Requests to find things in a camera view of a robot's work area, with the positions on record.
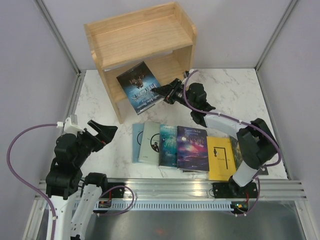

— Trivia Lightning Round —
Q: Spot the wooden two-tier shelf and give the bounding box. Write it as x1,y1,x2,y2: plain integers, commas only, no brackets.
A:
84,2,198,124

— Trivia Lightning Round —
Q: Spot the Wuthering Heights dark blue book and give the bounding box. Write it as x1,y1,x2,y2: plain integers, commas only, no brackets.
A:
116,61,161,115

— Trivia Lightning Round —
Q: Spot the black Moon and Sixpence book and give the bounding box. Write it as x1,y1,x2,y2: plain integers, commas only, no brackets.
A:
180,169,209,174

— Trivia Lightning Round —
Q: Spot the teal sea cover book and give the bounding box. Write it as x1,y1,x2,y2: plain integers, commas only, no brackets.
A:
159,124,177,168

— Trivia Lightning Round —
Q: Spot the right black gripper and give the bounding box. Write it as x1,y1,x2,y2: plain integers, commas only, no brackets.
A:
151,77,196,111

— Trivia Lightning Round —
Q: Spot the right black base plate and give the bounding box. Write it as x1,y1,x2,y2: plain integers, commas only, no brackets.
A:
212,182,258,199

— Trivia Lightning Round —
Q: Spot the aluminium frame post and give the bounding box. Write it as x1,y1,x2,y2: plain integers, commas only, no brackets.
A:
34,0,82,76
254,0,300,72

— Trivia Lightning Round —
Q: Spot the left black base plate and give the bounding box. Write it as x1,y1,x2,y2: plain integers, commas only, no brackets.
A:
100,182,126,201

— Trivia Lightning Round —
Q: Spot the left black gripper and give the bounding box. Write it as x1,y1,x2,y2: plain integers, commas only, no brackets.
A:
73,119,118,166

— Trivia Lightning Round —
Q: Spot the green gold fantasy book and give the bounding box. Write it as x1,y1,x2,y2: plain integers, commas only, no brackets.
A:
228,134,268,176

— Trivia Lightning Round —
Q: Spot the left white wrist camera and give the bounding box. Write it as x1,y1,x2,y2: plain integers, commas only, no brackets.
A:
56,114,84,135

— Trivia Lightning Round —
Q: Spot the grey white book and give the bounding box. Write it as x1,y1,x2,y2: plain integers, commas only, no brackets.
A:
138,121,160,166

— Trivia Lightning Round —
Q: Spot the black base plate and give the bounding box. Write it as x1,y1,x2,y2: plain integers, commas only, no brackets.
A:
212,182,258,199
100,182,126,201

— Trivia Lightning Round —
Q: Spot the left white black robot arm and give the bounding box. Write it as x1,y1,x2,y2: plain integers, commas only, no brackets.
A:
45,117,118,240

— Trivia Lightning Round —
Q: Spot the white slotted cable duct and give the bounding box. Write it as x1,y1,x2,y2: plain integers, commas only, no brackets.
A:
44,201,248,211

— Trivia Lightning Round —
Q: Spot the left aluminium frame post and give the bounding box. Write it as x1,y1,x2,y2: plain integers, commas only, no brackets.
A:
34,0,82,76

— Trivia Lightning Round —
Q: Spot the Robinson Crusoe purple book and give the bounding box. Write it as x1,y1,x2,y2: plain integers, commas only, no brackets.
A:
177,126,210,172

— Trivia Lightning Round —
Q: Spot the right aluminium frame post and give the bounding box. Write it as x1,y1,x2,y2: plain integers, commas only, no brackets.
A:
254,0,300,72

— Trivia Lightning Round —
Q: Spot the aluminium mounting rail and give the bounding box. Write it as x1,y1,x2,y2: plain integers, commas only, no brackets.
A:
34,176,307,201

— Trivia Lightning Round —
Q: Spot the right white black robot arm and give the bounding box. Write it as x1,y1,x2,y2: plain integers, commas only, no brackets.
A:
152,78,281,197

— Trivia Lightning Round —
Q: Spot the yellow book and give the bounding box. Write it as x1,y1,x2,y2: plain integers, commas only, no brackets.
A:
207,136,236,182

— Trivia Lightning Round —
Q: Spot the light blue book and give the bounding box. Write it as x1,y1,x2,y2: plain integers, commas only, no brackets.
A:
132,123,145,164

